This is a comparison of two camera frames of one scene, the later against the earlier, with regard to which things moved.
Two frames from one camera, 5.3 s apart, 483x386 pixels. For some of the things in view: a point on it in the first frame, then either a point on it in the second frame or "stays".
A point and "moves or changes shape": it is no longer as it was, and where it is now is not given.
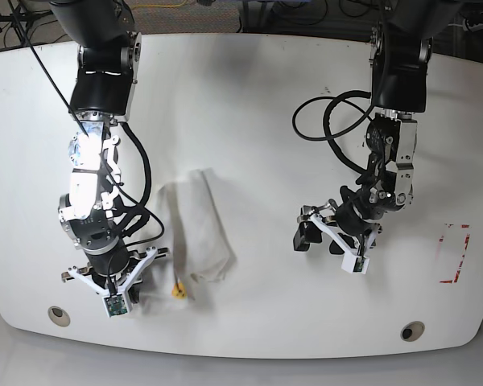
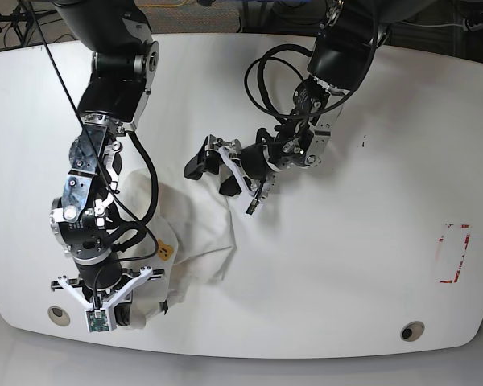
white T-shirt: (201, 244) moves or changes shape
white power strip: (468, 26) stays
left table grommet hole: (59, 316) stays
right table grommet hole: (412, 331) stays
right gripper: (352, 232) → (253, 164)
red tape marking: (467, 240) stays
